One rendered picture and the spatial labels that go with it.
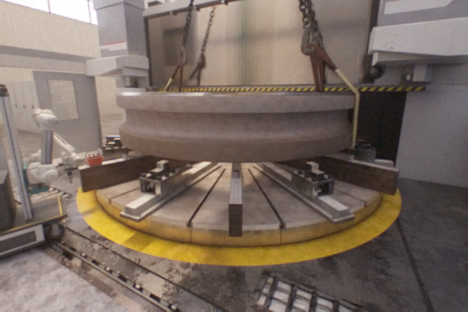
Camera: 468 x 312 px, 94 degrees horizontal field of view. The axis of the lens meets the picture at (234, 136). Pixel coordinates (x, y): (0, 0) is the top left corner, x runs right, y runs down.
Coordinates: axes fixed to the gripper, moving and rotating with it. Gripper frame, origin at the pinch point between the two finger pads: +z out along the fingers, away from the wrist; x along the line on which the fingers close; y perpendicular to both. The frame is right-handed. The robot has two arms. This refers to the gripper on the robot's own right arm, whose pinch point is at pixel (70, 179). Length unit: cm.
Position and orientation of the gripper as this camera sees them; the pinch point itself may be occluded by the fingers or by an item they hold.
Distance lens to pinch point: 354.1
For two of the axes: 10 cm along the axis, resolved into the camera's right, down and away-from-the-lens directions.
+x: 6.6, 1.5, -7.4
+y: -7.5, 1.4, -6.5
